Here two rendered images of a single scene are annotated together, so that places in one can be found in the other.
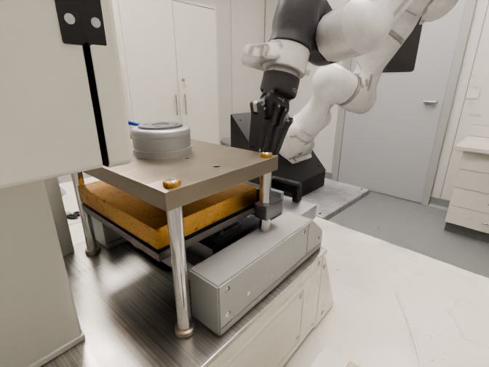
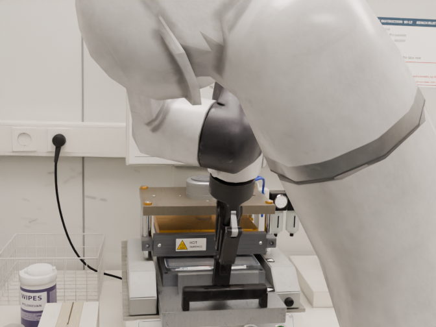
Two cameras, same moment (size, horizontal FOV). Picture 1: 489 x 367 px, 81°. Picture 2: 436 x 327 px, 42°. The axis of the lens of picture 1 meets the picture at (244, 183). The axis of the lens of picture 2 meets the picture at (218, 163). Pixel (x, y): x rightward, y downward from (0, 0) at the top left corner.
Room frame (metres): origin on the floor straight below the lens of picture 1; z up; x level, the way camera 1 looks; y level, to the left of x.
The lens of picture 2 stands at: (1.16, -0.79, 1.38)
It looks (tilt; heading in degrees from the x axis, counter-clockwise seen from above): 10 degrees down; 129
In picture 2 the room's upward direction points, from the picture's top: 2 degrees clockwise
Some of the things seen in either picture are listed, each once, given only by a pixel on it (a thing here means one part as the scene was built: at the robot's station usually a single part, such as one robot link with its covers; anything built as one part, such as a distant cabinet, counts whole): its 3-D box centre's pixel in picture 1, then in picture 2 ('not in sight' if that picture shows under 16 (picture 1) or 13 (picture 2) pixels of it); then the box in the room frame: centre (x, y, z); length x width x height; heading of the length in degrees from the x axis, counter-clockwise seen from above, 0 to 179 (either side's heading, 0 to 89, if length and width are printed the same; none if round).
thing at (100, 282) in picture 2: not in sight; (54, 266); (-0.14, 0.11, 0.81); 0.26 x 0.22 x 0.13; 46
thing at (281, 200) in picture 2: not in sight; (284, 207); (0.44, 0.37, 1.05); 0.15 x 0.05 x 0.15; 49
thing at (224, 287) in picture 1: (268, 255); (139, 272); (0.35, -0.04, 0.97); 0.25 x 0.05 x 0.07; 139
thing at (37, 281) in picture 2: not in sight; (38, 296); (0.03, -0.06, 0.83); 0.09 x 0.09 x 0.15
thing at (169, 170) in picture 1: (137, 172); (210, 203); (0.38, 0.15, 1.08); 0.31 x 0.24 x 0.13; 49
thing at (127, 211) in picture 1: (163, 180); (207, 215); (0.40, 0.12, 1.07); 0.22 x 0.17 x 0.10; 49
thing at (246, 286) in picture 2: (270, 184); (224, 296); (0.59, -0.06, 0.99); 0.15 x 0.02 x 0.04; 49
